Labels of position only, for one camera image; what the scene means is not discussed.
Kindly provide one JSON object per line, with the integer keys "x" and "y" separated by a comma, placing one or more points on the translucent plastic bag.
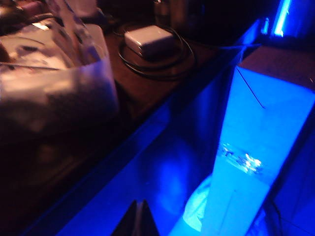
{"x": 56, "y": 86}

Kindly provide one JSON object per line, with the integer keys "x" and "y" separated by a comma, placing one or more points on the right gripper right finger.
{"x": 148, "y": 222}

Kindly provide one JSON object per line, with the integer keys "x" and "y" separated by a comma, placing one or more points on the dark bottle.
{"x": 161, "y": 11}

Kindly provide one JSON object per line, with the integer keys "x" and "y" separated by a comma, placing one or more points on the white power adapter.
{"x": 147, "y": 39}

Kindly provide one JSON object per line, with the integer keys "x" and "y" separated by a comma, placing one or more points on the tall cardboard box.
{"x": 248, "y": 137}

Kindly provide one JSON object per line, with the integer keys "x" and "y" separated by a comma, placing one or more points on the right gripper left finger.
{"x": 130, "y": 221}

